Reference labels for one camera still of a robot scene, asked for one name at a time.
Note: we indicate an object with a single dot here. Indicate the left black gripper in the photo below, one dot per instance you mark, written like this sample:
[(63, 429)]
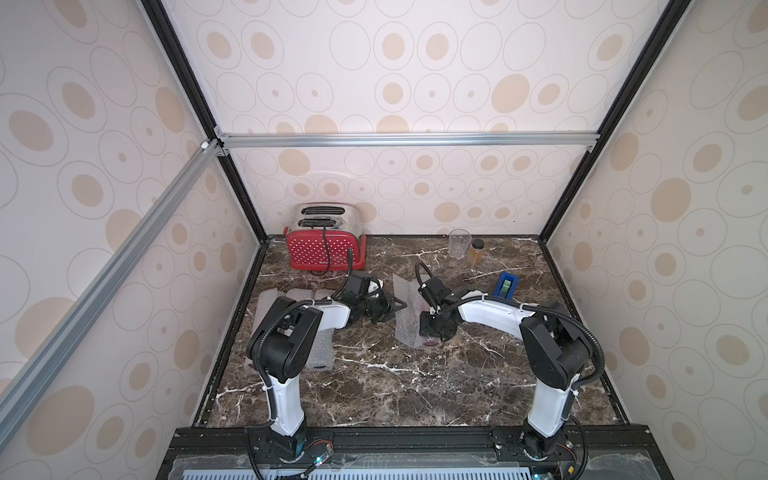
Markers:
[(381, 301)]

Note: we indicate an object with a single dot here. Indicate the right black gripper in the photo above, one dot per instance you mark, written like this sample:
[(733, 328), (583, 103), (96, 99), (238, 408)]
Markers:
[(434, 321)]

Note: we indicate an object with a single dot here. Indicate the blue tape dispenser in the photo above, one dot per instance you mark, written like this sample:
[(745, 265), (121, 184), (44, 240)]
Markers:
[(506, 286)]

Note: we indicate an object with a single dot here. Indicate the single bubble wrap sheet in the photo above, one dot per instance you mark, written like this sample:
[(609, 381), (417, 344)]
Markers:
[(264, 302)]

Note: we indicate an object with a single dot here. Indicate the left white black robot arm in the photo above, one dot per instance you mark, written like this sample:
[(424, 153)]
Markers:
[(281, 345)]

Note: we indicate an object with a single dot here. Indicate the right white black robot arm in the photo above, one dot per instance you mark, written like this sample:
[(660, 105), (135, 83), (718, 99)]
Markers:
[(562, 353)]

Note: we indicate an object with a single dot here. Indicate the brown spice jar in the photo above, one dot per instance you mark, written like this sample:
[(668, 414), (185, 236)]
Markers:
[(476, 251)]

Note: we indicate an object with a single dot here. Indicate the clear drinking glass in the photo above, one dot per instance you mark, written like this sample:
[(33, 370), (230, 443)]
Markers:
[(459, 241)]

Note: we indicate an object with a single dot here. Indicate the red perforated plastic basket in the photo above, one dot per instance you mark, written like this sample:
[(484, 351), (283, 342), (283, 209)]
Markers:
[(323, 250)]

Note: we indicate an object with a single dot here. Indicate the silver toaster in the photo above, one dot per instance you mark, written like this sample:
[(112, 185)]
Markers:
[(331, 216)]

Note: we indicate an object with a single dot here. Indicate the horizontal aluminium bar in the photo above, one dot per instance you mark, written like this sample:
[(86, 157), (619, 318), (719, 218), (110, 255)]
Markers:
[(425, 139)]

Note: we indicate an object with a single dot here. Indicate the left diagonal aluminium bar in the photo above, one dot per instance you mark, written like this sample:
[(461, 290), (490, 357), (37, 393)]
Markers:
[(37, 375)]

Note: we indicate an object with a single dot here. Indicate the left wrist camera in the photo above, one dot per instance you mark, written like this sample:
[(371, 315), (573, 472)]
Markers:
[(375, 288)]

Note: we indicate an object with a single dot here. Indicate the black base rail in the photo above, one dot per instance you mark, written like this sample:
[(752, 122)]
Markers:
[(585, 452)]

